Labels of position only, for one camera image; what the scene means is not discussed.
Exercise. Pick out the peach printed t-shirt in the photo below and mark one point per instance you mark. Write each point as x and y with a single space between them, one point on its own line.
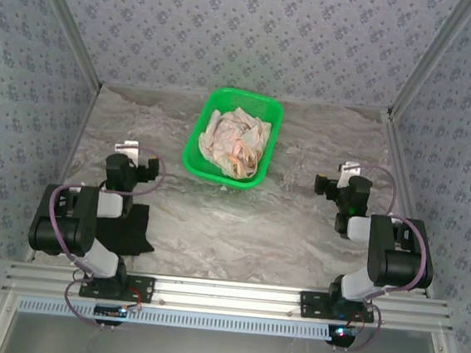
234 143

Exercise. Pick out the green plastic mesh basket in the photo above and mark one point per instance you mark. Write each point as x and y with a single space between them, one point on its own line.
243 99

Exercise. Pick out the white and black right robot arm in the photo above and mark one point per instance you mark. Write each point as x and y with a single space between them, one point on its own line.
398 259

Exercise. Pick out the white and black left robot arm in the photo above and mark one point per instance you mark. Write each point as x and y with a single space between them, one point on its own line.
60 218

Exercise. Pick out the black folded cloth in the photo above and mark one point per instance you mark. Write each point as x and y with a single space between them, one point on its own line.
136 233

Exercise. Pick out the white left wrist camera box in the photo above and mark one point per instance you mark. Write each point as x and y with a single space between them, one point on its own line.
126 151

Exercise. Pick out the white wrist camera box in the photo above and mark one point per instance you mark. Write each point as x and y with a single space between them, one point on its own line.
348 171
126 151

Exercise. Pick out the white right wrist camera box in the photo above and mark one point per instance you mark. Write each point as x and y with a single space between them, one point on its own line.
348 171

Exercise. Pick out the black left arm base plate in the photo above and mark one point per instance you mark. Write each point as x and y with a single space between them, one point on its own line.
141 288

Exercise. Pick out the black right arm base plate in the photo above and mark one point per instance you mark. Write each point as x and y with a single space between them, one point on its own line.
311 305

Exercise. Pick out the aluminium mounting rail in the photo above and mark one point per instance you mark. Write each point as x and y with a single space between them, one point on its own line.
224 296

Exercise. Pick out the aluminium frame post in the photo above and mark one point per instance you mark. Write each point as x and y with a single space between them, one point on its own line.
426 65
75 31

